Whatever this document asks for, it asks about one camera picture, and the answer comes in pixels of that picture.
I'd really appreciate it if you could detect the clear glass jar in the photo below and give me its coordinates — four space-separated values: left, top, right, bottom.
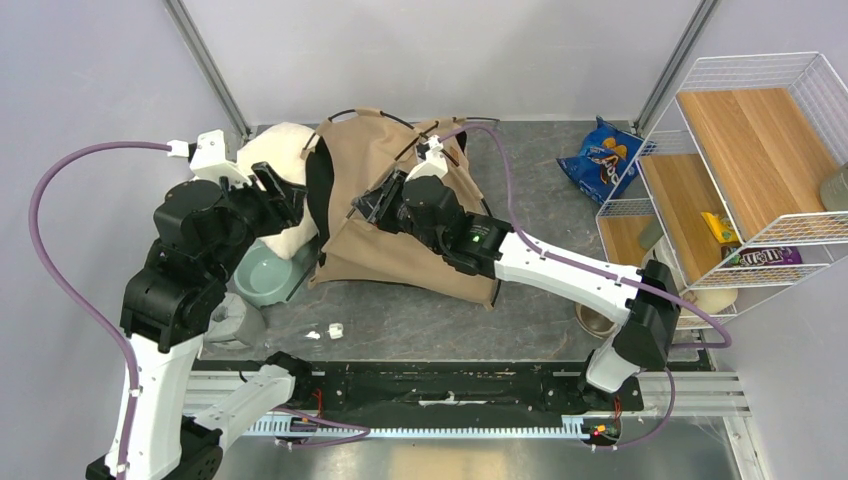
819 164 847 212

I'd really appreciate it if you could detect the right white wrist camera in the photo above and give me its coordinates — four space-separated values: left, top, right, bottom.
405 135 449 183

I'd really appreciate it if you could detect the grey toilet paper roll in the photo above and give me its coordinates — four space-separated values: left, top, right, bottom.
204 293 267 350

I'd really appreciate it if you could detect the purple candy bag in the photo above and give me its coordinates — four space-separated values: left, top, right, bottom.
721 245 803 268

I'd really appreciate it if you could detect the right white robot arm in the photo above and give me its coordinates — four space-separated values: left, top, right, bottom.
352 172 680 393

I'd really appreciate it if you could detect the steel pet bowl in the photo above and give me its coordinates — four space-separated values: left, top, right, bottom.
575 303 617 339

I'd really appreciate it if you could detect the cream round object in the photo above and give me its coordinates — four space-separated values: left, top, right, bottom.
681 288 738 315

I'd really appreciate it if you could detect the small white plastic cap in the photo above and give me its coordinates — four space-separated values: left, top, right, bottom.
328 323 344 340

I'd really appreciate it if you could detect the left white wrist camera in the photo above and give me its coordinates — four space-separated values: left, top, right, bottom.
166 129 249 186

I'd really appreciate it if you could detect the white fluffy pillow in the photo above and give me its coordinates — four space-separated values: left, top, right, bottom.
236 122 318 260

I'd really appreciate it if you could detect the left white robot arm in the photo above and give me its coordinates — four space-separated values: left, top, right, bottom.
85 162 311 479

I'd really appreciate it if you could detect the yellow snack packet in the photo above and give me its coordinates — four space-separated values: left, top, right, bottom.
701 212 739 244

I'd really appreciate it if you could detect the mint green bowl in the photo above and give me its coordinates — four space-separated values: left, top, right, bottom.
232 240 310 308

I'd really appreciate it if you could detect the blue chip bag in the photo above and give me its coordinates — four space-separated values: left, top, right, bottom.
556 116 644 205

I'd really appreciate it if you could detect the white wire shelf rack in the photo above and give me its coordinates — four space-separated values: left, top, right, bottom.
596 52 847 323

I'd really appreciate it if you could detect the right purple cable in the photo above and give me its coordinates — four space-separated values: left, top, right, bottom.
440 123 733 452

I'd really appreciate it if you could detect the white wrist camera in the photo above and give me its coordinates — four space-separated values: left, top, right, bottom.
405 135 449 183
166 129 249 186

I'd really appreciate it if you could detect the beige pet tent fabric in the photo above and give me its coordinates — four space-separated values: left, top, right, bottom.
302 108 509 310

